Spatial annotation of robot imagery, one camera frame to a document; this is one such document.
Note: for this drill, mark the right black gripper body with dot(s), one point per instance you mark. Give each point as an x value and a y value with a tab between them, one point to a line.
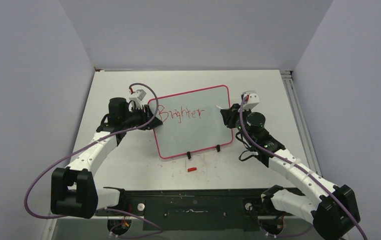
244	115

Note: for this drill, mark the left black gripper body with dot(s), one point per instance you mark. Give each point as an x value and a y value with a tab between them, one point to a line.
137	117

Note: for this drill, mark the pink framed whiteboard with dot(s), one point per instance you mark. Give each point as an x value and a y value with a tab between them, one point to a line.
191	122

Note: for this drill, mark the red marker cap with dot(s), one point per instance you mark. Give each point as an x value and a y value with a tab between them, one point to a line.
191	169

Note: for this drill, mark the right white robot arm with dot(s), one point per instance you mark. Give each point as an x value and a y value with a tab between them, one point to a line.
332	210

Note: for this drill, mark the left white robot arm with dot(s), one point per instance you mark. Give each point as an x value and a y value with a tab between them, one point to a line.
73	189

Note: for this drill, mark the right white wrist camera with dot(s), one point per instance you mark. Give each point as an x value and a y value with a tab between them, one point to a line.
250	100

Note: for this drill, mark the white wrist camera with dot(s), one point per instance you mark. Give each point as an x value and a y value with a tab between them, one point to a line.
250	100
137	97

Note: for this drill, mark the aluminium rail frame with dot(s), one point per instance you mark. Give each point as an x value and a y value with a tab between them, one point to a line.
135	164

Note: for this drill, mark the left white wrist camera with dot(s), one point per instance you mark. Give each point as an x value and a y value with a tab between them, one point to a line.
137	97

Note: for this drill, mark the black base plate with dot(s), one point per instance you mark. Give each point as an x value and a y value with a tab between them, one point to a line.
195	210

